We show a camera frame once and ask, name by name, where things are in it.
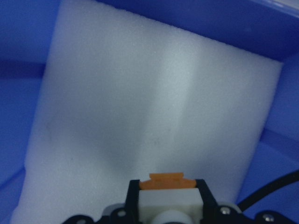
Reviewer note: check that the green push button switch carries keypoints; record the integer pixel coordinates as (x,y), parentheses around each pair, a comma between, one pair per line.
(168,200)

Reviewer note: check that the white foam pad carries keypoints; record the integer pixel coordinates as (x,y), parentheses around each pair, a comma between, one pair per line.
(116,93)

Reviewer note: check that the blue plastic bin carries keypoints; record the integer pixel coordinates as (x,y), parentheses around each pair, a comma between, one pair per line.
(23,35)

